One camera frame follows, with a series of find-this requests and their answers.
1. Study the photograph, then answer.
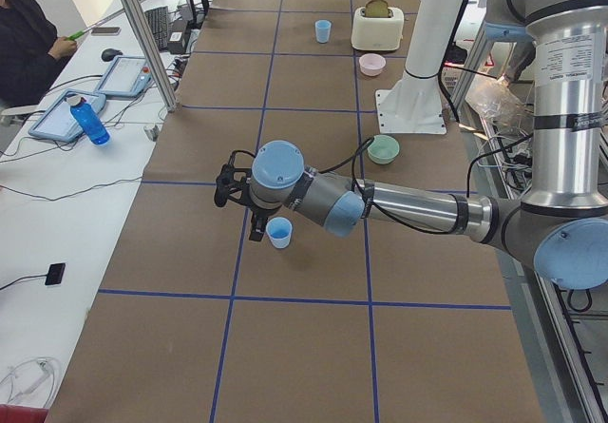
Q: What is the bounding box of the green bowl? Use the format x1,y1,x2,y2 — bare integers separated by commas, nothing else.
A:
367,134,400,165

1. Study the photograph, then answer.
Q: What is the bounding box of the blue water bottle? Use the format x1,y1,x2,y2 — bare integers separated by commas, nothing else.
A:
66,95,110,145

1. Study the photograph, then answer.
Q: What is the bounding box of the light blue cup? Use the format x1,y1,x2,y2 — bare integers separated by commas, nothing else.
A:
314,19,332,44
266,217,293,249

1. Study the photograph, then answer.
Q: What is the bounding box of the teach pendant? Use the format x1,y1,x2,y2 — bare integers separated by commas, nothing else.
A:
95,55,152,98
28,89,106,143

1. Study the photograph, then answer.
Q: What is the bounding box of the pink bowl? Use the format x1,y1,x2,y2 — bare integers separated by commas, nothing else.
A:
358,53,386,77

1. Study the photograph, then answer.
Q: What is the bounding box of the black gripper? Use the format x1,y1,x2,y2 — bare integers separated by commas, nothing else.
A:
248,190,280,241

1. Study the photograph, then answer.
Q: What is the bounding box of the near teach pendant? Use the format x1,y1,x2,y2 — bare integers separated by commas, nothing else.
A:
28,89,106,143

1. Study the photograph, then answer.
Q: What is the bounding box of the cream toaster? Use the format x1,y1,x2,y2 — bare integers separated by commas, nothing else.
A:
351,7,405,51

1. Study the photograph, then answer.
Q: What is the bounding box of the black keyboard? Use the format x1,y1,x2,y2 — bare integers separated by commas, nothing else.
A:
144,6,170,51

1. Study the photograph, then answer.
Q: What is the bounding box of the smartphone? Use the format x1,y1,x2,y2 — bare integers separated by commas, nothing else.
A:
90,27,121,36

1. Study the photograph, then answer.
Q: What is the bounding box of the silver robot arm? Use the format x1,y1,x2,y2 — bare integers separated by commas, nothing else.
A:
241,0,607,290

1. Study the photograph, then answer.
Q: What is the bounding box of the black computer mouse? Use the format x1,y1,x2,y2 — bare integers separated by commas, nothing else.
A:
101,48,123,62

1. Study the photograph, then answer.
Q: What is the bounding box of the aluminium frame post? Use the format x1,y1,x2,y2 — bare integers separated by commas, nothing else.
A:
121,0,177,112

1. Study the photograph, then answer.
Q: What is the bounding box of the seated person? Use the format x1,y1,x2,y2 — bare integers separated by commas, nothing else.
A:
1,0,78,107

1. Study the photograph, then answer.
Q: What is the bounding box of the toast slice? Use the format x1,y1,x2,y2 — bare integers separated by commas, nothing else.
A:
361,0,391,18

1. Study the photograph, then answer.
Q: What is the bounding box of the plastic wrap bundle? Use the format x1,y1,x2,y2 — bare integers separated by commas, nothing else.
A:
465,75,533,132

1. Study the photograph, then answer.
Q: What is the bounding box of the far teach pendant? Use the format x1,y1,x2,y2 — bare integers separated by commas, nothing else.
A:
95,55,152,98

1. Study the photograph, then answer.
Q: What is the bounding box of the white pedestal column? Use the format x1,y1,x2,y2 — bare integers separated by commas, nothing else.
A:
375,0,468,135

